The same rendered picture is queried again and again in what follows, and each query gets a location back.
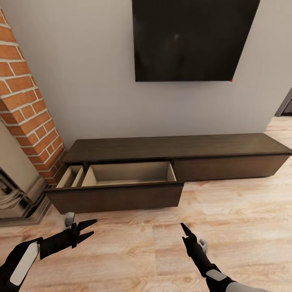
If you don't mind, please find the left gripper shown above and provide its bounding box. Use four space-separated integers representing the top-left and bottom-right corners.
53 219 97 253

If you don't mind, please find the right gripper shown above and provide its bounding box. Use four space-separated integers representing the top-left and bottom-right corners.
181 223 206 264

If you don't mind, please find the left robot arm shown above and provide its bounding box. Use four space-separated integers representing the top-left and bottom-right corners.
0 213 97 292

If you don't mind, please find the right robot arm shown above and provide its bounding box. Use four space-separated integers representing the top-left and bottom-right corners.
181 223 270 292

